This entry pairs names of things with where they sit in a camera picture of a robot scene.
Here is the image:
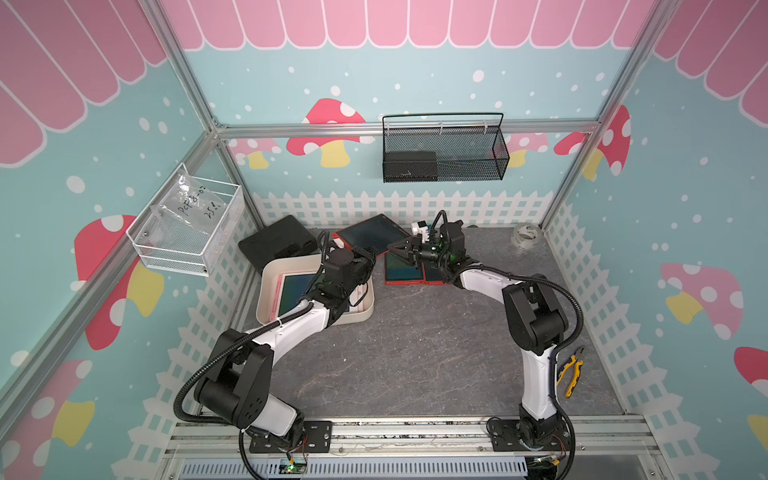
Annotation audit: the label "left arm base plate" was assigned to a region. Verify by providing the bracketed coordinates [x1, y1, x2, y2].
[246, 420, 333, 454]

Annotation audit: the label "red writing tablet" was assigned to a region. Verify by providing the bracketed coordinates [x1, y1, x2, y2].
[422, 262, 445, 285]
[384, 252, 424, 285]
[333, 214, 410, 256]

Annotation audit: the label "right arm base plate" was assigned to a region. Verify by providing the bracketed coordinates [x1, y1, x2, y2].
[485, 416, 573, 452]

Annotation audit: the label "cream plastic storage box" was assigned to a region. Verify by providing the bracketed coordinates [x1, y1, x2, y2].
[255, 254, 375, 325]

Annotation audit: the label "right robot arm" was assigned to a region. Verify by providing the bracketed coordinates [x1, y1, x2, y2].
[388, 210, 584, 451]

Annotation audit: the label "pink writing tablet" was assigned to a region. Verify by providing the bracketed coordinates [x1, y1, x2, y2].
[271, 272, 315, 320]

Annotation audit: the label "clear plastic bag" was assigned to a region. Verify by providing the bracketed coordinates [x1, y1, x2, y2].
[150, 172, 227, 239]

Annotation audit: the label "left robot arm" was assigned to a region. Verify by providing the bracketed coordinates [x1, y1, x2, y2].
[173, 247, 376, 452]

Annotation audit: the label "yellow black pliers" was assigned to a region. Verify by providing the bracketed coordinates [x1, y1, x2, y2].
[557, 346, 585, 398]

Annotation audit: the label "black box in basket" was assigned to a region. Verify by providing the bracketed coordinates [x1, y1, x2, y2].
[382, 151, 438, 183]

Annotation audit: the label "clear tape roll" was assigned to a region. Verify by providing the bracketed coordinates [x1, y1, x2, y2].
[511, 223, 542, 250]

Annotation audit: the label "white wire wall basket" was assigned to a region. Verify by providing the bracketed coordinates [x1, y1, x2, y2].
[126, 164, 245, 277]

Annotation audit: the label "black case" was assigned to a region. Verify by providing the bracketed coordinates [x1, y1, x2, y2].
[238, 215, 318, 274]

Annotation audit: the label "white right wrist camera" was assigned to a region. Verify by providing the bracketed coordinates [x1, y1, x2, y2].
[411, 220, 430, 243]

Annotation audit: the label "black mesh wall basket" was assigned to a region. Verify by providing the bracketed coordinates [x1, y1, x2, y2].
[381, 112, 511, 182]

